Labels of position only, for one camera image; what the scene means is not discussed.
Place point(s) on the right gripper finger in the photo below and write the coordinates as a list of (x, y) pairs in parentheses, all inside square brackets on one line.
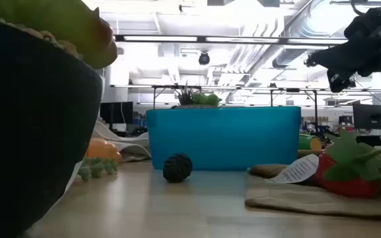
[(337, 81), (349, 59)]

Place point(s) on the green yellow toy vegetable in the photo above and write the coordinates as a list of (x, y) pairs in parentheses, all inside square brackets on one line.
[(308, 142)]

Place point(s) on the red toy strawberry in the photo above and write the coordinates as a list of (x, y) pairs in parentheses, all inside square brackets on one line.
[(349, 185)]

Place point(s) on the black toy blackberry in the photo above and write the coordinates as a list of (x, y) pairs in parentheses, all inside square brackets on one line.
[(177, 168)]

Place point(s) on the orange toy fruit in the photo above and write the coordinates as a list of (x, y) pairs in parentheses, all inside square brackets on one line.
[(101, 148)]

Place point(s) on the blue plastic tupperware container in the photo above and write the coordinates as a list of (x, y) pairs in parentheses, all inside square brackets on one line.
[(223, 139)]

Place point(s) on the black monitor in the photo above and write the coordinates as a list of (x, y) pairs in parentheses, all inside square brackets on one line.
[(370, 116), (116, 112)]

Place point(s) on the background folding table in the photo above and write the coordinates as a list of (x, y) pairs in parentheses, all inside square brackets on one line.
[(243, 88)]

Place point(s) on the white printed cloth tag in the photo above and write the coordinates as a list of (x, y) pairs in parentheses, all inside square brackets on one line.
[(296, 170)]

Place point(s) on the long ceiling light bar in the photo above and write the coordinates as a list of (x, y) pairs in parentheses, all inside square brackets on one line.
[(230, 39)]

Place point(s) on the tan burlap cloth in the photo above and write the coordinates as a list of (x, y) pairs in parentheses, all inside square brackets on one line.
[(293, 201)]

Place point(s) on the succulent in grey patterned pot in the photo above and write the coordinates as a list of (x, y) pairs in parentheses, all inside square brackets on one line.
[(203, 99)]

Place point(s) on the white checked dish towel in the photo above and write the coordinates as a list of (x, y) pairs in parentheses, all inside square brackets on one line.
[(127, 148)]

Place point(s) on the succulent plant in black pot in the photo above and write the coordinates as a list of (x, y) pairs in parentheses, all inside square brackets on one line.
[(28, 132)]

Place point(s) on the black hanging ceiling camera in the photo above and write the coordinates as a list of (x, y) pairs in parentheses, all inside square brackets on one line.
[(204, 58)]

